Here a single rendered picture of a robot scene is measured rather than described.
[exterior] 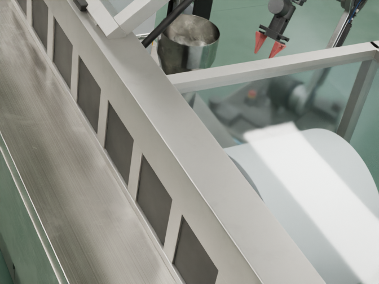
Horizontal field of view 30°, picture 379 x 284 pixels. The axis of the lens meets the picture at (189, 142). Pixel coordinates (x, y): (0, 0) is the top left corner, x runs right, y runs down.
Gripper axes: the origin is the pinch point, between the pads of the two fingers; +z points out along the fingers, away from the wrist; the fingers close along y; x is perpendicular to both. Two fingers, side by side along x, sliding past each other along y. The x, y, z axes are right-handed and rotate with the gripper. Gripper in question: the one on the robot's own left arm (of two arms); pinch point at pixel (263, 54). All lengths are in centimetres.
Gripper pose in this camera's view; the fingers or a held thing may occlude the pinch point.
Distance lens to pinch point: 252.8
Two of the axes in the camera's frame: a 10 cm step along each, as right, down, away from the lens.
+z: -4.4, 8.7, 2.2
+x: 4.7, 0.1, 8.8
